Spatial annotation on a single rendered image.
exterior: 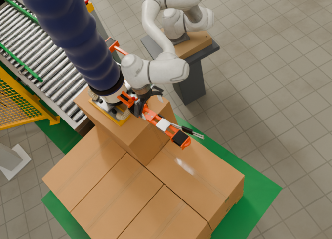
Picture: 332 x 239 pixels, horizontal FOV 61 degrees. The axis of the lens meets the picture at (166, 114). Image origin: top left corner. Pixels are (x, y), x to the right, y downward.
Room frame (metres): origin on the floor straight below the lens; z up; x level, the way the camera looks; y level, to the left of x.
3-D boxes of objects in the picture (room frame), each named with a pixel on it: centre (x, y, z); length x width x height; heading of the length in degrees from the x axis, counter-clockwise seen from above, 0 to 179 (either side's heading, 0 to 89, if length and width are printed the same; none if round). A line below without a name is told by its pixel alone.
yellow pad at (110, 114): (1.18, 0.34, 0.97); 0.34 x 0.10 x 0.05; 28
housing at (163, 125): (0.82, 0.04, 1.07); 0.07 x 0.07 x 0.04; 28
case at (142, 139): (1.22, 0.26, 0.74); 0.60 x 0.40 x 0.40; 29
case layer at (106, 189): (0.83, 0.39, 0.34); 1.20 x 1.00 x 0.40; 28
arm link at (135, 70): (0.86, 0.04, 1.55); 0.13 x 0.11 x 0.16; 64
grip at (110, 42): (1.62, 0.17, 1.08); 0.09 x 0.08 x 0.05; 118
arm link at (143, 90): (0.87, 0.06, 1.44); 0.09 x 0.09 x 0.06
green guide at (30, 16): (3.03, 0.92, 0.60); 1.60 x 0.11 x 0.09; 28
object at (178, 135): (0.70, -0.02, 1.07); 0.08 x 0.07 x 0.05; 28
